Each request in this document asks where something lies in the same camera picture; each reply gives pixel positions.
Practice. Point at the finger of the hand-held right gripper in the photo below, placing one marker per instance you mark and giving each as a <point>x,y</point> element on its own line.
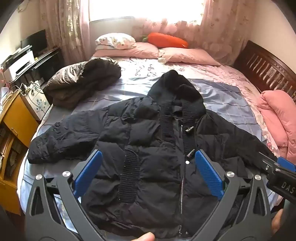
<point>268,161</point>
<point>286,164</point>

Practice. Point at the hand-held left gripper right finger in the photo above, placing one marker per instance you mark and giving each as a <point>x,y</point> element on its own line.
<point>208,172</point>

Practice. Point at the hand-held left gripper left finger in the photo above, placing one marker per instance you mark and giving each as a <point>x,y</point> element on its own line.
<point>89,171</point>

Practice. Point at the black hooded puffer jacket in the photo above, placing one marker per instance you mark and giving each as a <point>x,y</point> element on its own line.
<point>150,143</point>

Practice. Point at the person's right hand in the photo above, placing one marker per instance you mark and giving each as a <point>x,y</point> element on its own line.
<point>277,222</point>

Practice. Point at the person's left hand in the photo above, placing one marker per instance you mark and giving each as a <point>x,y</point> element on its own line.
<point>142,237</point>

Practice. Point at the pink folded quilt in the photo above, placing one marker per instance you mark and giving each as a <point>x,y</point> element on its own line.
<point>279,115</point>

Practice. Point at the yellow wooden cabinet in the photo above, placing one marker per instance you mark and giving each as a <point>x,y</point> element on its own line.
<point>13,129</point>

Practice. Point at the white floral cabinet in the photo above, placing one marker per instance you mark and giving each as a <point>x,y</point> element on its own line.
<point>38,99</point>

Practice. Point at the folded dark brown jacket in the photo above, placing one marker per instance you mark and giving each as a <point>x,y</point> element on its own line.
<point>81,80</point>

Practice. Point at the dark wooden headboard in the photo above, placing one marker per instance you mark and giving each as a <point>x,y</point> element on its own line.
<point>266,67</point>

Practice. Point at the bed with blue sheet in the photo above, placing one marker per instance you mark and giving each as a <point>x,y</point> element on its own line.
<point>129,78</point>

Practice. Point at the black desk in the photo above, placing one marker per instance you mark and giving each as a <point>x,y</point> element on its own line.
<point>46,62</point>

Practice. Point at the pink pillow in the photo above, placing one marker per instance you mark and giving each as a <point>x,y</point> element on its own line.
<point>187,55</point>
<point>131,49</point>

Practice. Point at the white printer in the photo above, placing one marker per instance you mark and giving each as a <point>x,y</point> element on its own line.
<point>19,61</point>

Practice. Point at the white floral pillow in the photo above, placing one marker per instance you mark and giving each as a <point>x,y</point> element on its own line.
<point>114,41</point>

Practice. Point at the orange carrot plush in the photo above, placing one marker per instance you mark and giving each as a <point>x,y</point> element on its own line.
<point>167,39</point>

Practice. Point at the black monitor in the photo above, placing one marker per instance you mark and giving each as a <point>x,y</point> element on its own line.
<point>34,42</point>

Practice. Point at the pink floral curtain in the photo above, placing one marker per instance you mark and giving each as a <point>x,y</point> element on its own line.
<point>62,27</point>
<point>208,30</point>

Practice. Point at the grey flat panel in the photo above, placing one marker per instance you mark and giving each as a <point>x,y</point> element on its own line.
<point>108,26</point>

